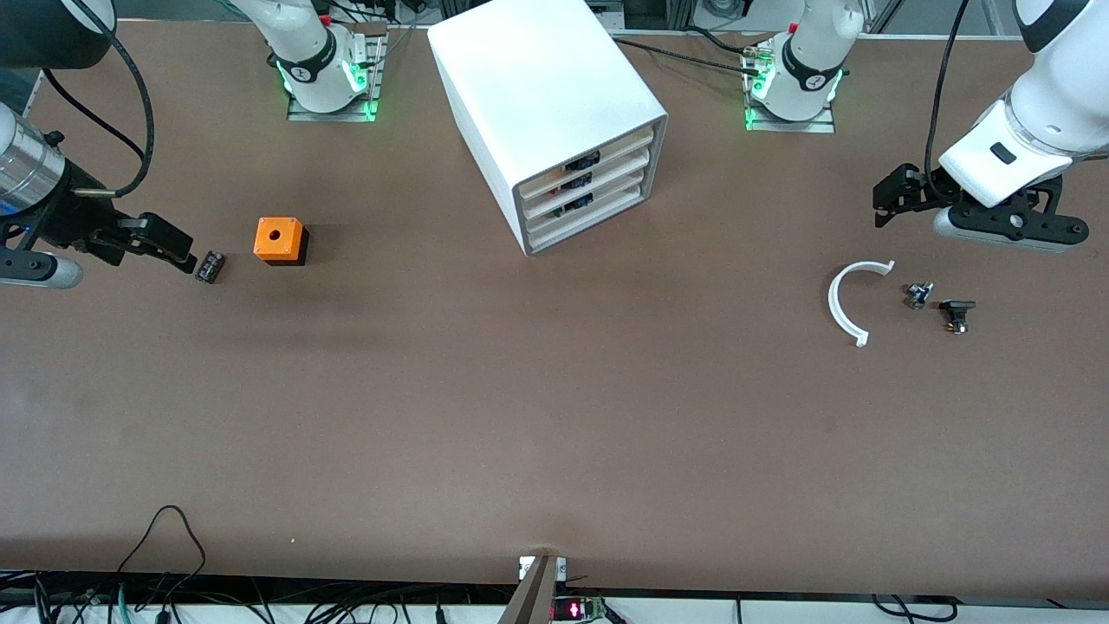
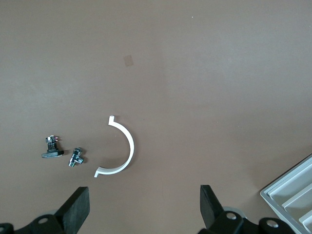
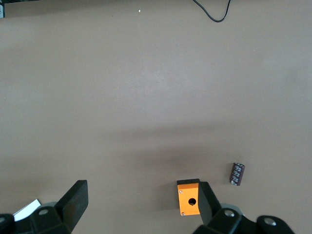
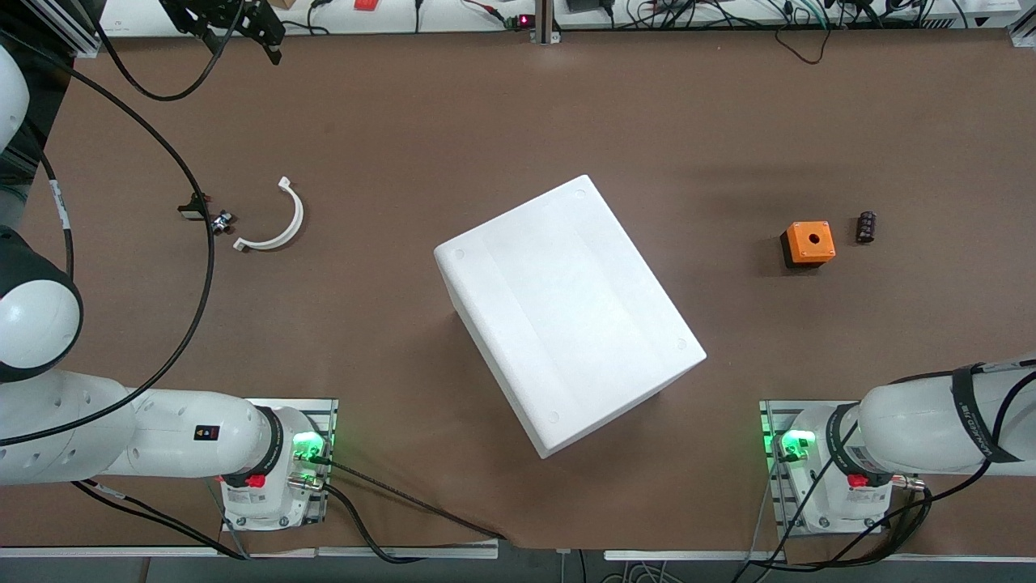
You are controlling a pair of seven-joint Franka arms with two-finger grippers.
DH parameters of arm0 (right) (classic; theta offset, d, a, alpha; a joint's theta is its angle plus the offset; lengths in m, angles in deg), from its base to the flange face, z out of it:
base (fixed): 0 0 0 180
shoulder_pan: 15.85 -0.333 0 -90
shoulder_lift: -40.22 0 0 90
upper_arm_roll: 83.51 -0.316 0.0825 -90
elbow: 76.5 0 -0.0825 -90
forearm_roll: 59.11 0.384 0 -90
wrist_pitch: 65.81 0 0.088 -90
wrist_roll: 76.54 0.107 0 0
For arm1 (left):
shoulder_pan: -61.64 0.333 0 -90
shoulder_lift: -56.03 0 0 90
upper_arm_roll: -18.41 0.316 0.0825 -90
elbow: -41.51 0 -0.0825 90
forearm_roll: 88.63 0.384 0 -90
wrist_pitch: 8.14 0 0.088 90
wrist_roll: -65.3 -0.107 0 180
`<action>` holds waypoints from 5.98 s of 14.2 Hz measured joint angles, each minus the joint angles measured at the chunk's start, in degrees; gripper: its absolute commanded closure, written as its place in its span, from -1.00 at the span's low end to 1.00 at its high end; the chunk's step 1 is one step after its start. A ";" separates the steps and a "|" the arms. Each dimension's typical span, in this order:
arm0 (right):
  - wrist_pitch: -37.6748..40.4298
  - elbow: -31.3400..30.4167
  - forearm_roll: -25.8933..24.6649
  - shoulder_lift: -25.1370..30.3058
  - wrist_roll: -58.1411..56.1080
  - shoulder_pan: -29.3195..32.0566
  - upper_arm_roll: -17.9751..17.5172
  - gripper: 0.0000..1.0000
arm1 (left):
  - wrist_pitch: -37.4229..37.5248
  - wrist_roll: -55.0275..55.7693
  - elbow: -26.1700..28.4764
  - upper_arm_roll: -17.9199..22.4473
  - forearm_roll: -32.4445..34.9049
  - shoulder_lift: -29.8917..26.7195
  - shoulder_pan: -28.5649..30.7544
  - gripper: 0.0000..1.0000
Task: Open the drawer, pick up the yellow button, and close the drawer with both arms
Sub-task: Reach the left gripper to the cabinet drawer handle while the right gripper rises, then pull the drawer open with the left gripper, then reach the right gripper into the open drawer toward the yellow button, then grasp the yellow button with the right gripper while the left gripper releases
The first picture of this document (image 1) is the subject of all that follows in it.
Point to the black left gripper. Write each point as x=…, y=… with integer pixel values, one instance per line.
x=920, y=191

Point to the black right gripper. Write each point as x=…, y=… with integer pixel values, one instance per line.
x=71, y=223

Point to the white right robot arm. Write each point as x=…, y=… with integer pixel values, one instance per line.
x=303, y=35

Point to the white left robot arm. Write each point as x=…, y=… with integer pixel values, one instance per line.
x=1048, y=104

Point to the black part in drawer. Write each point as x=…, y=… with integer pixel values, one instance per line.
x=579, y=204
x=577, y=182

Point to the small black terminal block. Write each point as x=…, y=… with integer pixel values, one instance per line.
x=210, y=267

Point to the orange box with hole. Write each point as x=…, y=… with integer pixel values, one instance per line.
x=277, y=238

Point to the small silver metal part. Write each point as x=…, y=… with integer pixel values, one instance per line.
x=918, y=295

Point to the white curved plastic arc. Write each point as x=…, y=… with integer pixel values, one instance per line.
x=836, y=303

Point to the red lit electronic device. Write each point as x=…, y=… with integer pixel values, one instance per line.
x=579, y=609

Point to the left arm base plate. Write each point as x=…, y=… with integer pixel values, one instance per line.
x=814, y=127

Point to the small black switch part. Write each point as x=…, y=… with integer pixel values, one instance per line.
x=956, y=312

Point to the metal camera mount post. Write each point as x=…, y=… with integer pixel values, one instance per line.
x=533, y=594

